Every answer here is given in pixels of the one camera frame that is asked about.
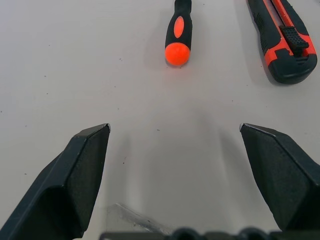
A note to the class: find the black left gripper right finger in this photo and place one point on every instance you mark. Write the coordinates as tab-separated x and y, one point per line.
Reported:
287	180

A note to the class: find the orange black utility knife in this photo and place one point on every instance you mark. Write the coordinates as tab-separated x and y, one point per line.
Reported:
270	32

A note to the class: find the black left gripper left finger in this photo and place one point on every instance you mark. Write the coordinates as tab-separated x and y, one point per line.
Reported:
62	195

